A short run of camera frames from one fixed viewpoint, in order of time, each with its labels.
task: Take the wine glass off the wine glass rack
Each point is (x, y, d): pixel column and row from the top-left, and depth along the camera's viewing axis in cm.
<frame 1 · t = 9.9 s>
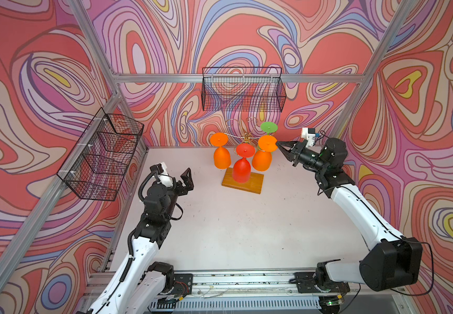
left hand: (182, 172, 73), fingers open
right hand: (274, 148, 70), fingers closed
orange wine glass right: (262, 158, 79), point 30 cm above the table
orange wine glass left: (222, 158, 87), point 23 cm above the table
red wine glass: (241, 170, 84), point 22 cm above the table
green wine glass: (268, 127, 84), point 34 cm above the table

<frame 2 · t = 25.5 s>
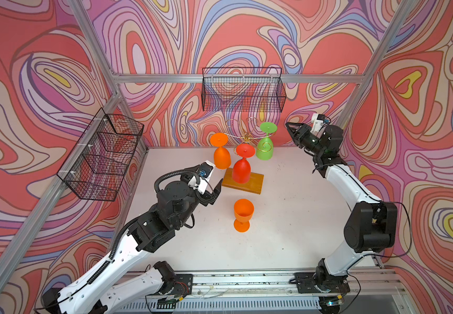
left hand: (211, 172, 62), fingers open
right hand: (285, 129, 80), fingers open
orange wine glass right: (243, 210, 80), point 15 cm above the table
the other named things where they were.

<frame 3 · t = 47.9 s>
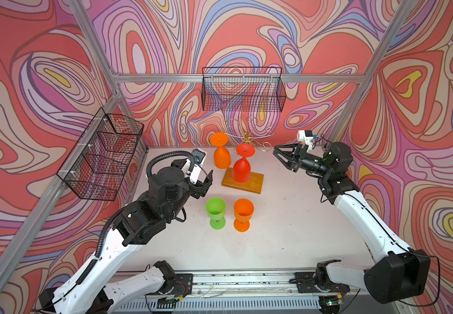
left hand: (201, 165, 60), fingers open
right hand: (273, 155, 66), fingers open
green wine glass: (216, 207, 86), point 10 cm above the table
the other named things where they were.

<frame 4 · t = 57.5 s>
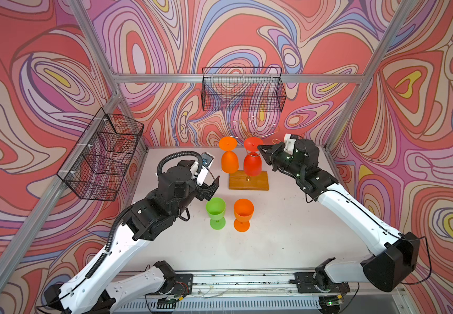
left hand: (207, 168, 62), fingers open
right hand: (256, 150, 71), fingers closed
red wine glass: (253, 164, 83), point 25 cm above the table
